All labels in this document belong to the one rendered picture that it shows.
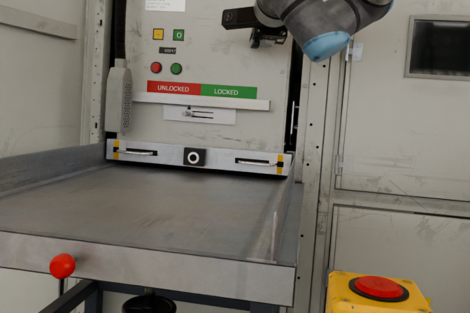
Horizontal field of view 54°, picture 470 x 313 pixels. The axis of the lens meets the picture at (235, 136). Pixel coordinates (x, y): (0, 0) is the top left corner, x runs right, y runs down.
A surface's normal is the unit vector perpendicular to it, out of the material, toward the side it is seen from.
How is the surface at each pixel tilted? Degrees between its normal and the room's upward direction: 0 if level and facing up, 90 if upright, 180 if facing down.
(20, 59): 90
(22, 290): 90
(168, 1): 90
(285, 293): 90
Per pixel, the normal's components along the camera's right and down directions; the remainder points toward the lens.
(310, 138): -0.16, 0.06
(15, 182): 0.98, 0.08
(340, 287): 0.07, -1.00
